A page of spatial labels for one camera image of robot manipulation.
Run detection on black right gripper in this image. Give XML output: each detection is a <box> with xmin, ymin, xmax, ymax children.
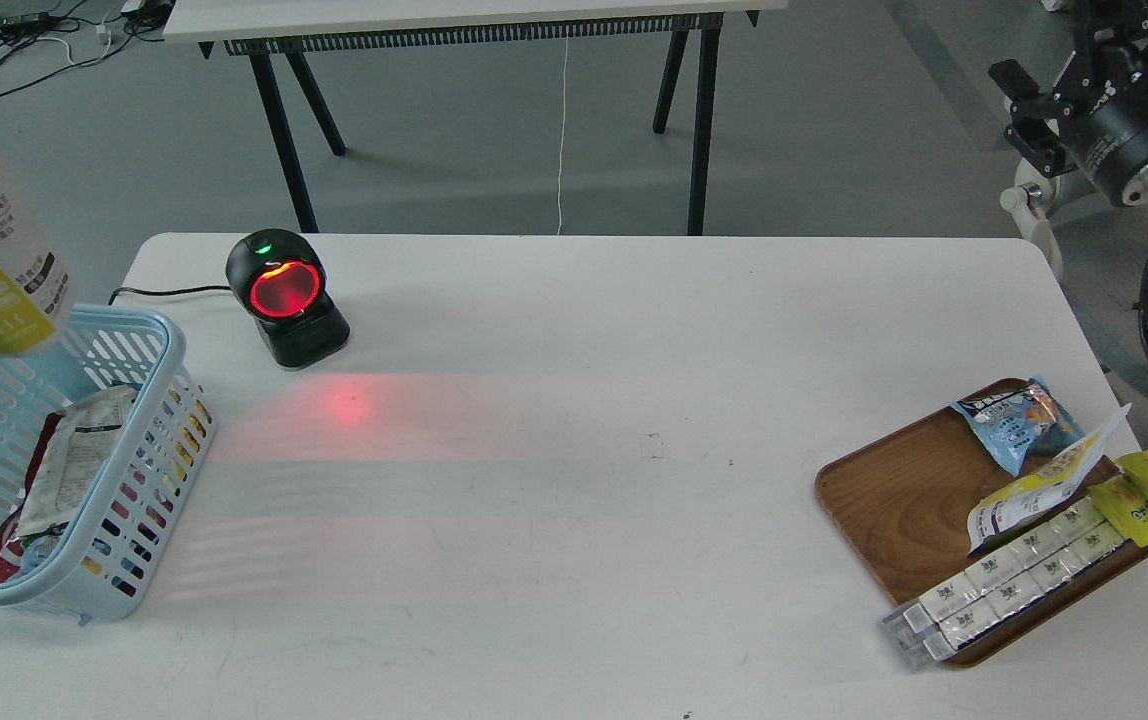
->
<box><xmin>987</xmin><ymin>1</ymin><xmax>1148</xmax><ymax>208</ymax></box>

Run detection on brown wooden tray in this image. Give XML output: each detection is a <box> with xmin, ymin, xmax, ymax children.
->
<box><xmin>813</xmin><ymin>404</ymin><xmax>1148</xmax><ymax>669</ymax></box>

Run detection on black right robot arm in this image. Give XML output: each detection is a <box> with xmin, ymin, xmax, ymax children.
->
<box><xmin>988</xmin><ymin>1</ymin><xmax>1148</xmax><ymax>365</ymax></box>

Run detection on floor cables and devices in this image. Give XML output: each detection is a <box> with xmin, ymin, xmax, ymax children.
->
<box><xmin>0</xmin><ymin>0</ymin><xmax>174</xmax><ymax>106</ymax></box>

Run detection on black barcode scanner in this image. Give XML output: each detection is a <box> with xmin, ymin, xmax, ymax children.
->
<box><xmin>225</xmin><ymin>229</ymin><xmax>351</xmax><ymax>369</ymax></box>

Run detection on light blue plastic basket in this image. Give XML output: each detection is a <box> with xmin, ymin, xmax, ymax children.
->
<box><xmin>0</xmin><ymin>304</ymin><xmax>217</xmax><ymax>624</ymax></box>

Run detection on white snack packet in basket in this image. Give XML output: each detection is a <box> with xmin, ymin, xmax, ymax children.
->
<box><xmin>15</xmin><ymin>386</ymin><xmax>139</xmax><ymax>541</ymax></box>

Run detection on blue snack bag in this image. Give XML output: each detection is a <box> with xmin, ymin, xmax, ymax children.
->
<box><xmin>949</xmin><ymin>376</ymin><xmax>1085</xmax><ymax>477</ymax></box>

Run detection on clear wrapped white snack row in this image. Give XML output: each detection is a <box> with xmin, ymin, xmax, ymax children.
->
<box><xmin>881</xmin><ymin>498</ymin><xmax>1126</xmax><ymax>667</ymax></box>

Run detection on red snack packet in basket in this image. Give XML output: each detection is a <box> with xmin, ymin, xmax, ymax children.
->
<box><xmin>0</xmin><ymin>413</ymin><xmax>62</xmax><ymax>584</ymax></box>

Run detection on grey office chair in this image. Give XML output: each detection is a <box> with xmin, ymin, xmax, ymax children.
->
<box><xmin>999</xmin><ymin>158</ymin><xmax>1128</xmax><ymax>286</ymax></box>

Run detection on white background table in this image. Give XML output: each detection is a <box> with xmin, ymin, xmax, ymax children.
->
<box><xmin>163</xmin><ymin>1</ymin><xmax>784</xmax><ymax>237</ymax></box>

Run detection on black scanner cable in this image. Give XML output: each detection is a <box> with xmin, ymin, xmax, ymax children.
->
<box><xmin>109</xmin><ymin>286</ymin><xmax>232</xmax><ymax>305</ymax></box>

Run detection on white hanging cable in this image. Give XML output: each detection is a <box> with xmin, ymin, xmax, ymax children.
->
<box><xmin>556</xmin><ymin>38</ymin><xmax>571</xmax><ymax>237</ymax></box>

